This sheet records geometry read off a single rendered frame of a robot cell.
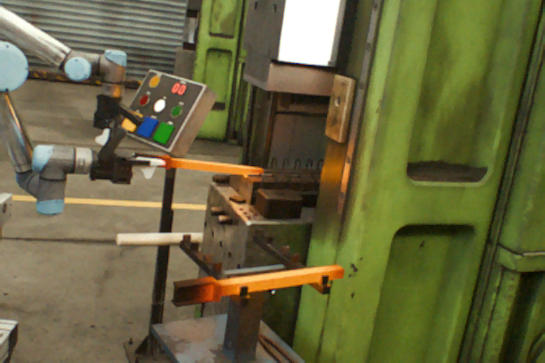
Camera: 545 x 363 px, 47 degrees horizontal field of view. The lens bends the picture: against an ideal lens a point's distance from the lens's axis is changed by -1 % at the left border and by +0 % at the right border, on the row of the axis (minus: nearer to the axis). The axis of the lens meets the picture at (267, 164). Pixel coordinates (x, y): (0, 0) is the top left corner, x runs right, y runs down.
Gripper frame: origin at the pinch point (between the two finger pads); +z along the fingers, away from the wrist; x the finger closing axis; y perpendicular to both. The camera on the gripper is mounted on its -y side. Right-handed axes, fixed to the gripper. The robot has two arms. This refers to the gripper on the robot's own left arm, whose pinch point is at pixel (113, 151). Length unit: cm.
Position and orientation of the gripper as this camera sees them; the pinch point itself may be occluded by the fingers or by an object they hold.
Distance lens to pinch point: 228.2
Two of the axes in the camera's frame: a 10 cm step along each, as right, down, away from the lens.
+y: -9.9, -1.4, -0.4
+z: -1.4, 9.6, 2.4
